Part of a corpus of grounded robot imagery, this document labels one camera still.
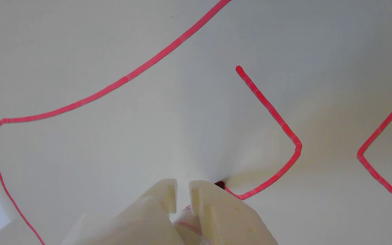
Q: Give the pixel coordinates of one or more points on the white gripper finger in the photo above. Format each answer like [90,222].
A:
[230,221]
[131,221]

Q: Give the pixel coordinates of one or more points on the red marker pen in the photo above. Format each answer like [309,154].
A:
[187,223]

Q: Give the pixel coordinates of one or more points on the large white whiteboard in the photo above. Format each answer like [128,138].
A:
[148,102]

